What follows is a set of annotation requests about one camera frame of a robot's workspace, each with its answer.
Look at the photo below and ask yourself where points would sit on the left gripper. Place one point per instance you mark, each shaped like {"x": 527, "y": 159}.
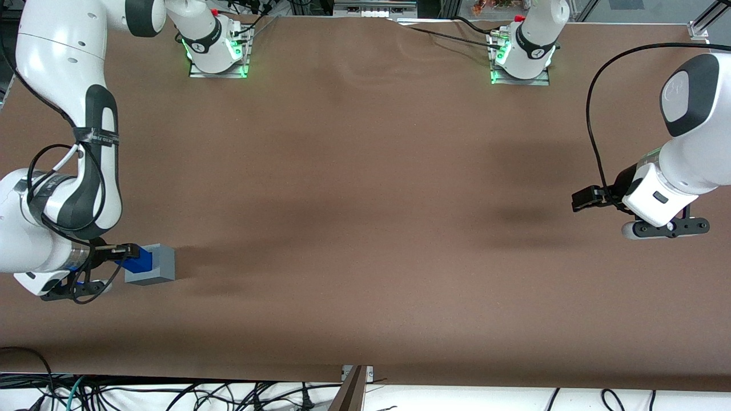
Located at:
{"x": 618, "y": 189}

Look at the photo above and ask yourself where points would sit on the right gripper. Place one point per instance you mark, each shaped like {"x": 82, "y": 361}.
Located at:
{"x": 101, "y": 255}

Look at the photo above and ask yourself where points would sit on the blue plastic part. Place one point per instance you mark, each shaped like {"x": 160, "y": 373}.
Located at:
{"x": 140, "y": 264}

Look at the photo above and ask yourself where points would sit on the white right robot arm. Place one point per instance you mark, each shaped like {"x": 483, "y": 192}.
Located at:
{"x": 57, "y": 45}

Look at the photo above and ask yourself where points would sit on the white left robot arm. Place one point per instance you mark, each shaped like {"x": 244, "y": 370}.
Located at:
{"x": 697, "y": 165}

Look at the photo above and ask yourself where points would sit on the gray cube base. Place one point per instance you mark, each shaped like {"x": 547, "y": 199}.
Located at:
{"x": 164, "y": 265}

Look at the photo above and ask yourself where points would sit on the brown table cover sheet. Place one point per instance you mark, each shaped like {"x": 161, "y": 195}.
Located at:
{"x": 365, "y": 228}

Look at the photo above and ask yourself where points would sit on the white power strip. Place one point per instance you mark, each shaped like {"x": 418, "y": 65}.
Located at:
{"x": 374, "y": 11}

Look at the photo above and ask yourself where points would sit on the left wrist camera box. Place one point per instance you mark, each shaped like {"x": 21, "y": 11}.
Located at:
{"x": 668, "y": 228}

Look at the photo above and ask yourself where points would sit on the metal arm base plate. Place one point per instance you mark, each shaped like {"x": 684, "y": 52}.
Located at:
{"x": 539, "y": 81}
{"x": 200, "y": 74}

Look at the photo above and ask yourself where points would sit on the silver corner bracket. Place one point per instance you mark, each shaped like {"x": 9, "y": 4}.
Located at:
{"x": 698, "y": 31}

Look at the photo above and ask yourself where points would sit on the aluminium profile post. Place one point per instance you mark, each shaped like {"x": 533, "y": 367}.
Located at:
{"x": 351, "y": 397}

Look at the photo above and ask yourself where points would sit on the silver table edge bracket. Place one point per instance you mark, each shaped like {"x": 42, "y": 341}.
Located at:
{"x": 369, "y": 374}

